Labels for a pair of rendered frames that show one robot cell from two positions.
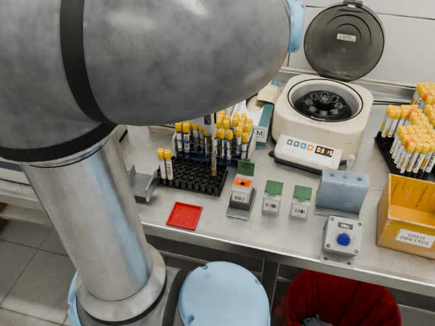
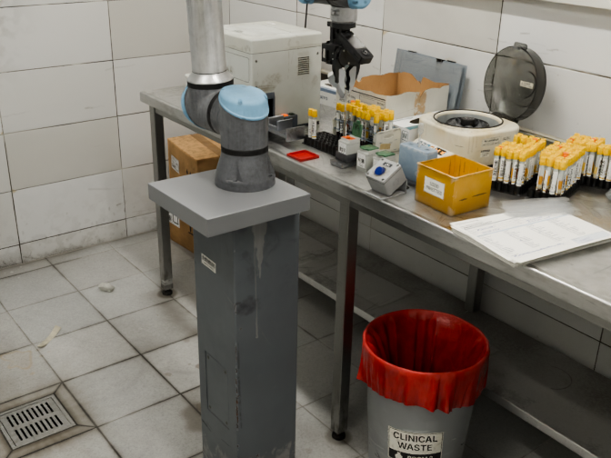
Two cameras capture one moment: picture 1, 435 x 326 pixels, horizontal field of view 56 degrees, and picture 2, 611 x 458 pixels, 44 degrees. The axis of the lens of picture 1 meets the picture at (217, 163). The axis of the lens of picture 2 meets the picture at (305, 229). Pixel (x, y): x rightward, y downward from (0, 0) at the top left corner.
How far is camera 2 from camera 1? 1.60 m
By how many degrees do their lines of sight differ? 36
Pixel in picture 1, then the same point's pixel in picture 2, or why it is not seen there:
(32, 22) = not seen: outside the picture
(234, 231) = (325, 169)
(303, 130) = (430, 131)
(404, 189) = (465, 171)
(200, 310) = (228, 89)
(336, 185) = (408, 150)
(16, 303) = (188, 303)
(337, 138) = (449, 138)
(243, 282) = (256, 93)
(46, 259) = not seen: hidden behind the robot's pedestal
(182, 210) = (305, 154)
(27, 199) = not seen: hidden behind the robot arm
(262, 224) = (348, 173)
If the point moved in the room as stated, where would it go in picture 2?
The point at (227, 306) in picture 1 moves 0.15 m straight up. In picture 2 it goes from (241, 93) to (240, 28)
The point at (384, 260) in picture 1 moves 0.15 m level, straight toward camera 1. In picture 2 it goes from (410, 204) to (353, 210)
